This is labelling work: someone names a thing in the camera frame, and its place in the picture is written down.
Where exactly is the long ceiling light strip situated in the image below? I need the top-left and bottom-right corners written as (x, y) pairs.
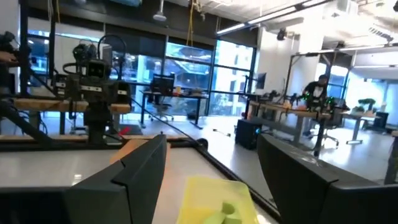
top-left (215, 5), bottom-right (301, 35)

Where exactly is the black desk monitor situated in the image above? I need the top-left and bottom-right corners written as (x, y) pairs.
top-left (150, 73), bottom-right (176, 95)

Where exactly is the person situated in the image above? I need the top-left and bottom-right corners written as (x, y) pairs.
top-left (303, 73), bottom-right (330, 138)

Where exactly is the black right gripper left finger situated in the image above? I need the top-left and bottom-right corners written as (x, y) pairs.
top-left (0, 134), bottom-right (168, 224)

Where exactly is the green arch block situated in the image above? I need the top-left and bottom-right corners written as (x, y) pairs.
top-left (203, 201), bottom-right (251, 224)

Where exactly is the person's hand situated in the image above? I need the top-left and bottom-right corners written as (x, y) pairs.
top-left (0, 50), bottom-right (18, 63)

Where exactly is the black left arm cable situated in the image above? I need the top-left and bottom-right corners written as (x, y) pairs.
top-left (97, 33), bottom-right (127, 66)

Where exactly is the black office desk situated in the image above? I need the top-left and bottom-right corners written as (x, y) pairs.
top-left (139, 89), bottom-right (210, 130)

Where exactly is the yellow hanging rope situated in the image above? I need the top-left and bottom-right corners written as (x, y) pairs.
top-left (185, 0), bottom-right (200, 47)

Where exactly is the black ceiling spotlight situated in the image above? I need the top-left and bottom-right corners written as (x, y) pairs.
top-left (275, 27), bottom-right (287, 42)

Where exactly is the black computer tower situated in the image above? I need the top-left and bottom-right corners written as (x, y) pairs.
top-left (234, 118), bottom-right (261, 151)

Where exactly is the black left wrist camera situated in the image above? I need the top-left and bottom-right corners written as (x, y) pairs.
top-left (85, 59), bottom-right (106, 79)

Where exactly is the grey standing desk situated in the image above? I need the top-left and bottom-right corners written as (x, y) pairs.
top-left (340, 110), bottom-right (390, 146)

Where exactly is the white pendant fixture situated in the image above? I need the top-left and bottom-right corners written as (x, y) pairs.
top-left (152, 0), bottom-right (168, 22)

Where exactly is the black mounted monitor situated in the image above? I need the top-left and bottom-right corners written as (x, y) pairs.
top-left (256, 72), bottom-right (268, 90)

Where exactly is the translucent yellow plastic bin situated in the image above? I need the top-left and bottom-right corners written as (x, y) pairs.
top-left (175, 175), bottom-right (261, 224)

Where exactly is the black floor mat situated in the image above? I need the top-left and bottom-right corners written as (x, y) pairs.
top-left (114, 123), bottom-right (144, 136)

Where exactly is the wooden workbench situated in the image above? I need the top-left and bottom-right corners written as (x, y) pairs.
top-left (248, 100), bottom-right (333, 158)

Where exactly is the black office chair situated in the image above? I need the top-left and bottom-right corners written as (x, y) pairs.
top-left (310, 104), bottom-right (340, 147)
top-left (149, 91), bottom-right (175, 123)

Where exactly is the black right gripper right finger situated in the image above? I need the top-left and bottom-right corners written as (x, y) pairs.
top-left (257, 133), bottom-right (398, 224)

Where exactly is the green potted plant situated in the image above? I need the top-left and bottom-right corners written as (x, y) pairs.
top-left (356, 97), bottom-right (377, 113)

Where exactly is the black background rig frame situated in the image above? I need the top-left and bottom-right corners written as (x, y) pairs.
top-left (284, 46), bottom-right (398, 103)

